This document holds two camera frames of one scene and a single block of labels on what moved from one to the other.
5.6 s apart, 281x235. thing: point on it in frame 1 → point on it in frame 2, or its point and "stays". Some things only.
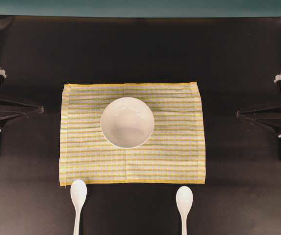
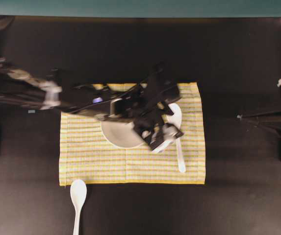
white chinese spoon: x=184 y=198 → x=175 y=117
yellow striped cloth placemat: x=173 y=153 stays
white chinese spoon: x=78 y=193 stays
